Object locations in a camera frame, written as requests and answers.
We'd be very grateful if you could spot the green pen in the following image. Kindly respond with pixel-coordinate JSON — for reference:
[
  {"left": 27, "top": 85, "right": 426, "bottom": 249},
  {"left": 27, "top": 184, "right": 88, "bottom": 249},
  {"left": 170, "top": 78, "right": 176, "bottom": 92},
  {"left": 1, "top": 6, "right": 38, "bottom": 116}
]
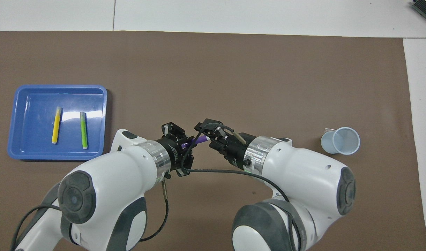
[{"left": 80, "top": 112, "right": 88, "bottom": 150}]

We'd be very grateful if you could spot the translucent blue pen cup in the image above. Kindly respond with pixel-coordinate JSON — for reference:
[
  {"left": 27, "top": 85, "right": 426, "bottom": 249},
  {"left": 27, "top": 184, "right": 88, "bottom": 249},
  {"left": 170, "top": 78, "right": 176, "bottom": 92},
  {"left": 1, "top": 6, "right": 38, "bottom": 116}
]
[{"left": 321, "top": 127, "right": 360, "bottom": 155}]

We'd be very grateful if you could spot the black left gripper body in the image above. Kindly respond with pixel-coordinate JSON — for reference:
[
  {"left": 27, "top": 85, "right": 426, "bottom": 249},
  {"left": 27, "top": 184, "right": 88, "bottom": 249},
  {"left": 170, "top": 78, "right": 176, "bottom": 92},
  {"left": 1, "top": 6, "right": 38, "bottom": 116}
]
[{"left": 156, "top": 135, "right": 187, "bottom": 173}]

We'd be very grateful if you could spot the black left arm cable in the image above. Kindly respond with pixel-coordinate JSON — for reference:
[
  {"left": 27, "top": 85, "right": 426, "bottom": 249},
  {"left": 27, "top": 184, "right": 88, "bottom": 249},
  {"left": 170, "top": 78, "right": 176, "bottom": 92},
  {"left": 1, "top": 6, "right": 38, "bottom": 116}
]
[{"left": 10, "top": 181, "right": 170, "bottom": 251}]

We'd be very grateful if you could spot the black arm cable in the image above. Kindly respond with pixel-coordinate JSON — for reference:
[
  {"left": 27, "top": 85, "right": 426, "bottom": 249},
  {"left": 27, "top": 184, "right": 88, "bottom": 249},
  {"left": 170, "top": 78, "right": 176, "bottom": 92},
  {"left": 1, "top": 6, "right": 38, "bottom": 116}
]
[
  {"left": 180, "top": 124, "right": 302, "bottom": 251},
  {"left": 10, "top": 181, "right": 170, "bottom": 251}
]

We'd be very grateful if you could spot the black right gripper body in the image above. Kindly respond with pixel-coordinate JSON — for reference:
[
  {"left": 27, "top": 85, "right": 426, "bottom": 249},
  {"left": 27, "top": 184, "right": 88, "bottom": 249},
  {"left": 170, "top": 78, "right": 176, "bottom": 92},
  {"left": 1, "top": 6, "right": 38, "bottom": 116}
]
[{"left": 216, "top": 132, "right": 257, "bottom": 169}]

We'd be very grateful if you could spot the purple pen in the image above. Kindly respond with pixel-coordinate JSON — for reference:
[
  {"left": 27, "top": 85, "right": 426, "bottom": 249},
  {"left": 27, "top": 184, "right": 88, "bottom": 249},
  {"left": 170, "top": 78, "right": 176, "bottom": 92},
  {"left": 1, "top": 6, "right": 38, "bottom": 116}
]
[{"left": 181, "top": 135, "right": 210, "bottom": 149}]

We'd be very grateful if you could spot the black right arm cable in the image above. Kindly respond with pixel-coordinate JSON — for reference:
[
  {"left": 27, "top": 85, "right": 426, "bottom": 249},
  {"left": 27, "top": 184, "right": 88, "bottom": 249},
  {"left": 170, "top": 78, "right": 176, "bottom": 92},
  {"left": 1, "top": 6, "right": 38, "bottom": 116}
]
[{"left": 180, "top": 124, "right": 302, "bottom": 251}]

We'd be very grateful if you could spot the blue plastic tray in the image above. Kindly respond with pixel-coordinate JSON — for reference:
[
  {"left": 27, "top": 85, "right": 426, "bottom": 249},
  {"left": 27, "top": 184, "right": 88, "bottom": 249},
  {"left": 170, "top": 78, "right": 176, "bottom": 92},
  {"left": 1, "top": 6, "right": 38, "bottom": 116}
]
[{"left": 8, "top": 85, "right": 108, "bottom": 161}]

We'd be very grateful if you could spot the yellow pen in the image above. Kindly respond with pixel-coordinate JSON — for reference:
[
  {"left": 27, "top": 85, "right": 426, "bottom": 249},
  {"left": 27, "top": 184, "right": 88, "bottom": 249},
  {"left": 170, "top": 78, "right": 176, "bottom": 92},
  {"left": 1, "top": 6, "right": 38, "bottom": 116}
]
[{"left": 52, "top": 106, "right": 62, "bottom": 144}]

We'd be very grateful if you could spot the brown table mat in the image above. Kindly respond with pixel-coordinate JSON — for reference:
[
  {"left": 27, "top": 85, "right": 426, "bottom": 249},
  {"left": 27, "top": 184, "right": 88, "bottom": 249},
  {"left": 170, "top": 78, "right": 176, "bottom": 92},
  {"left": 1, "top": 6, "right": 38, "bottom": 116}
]
[{"left": 0, "top": 31, "right": 426, "bottom": 251}]

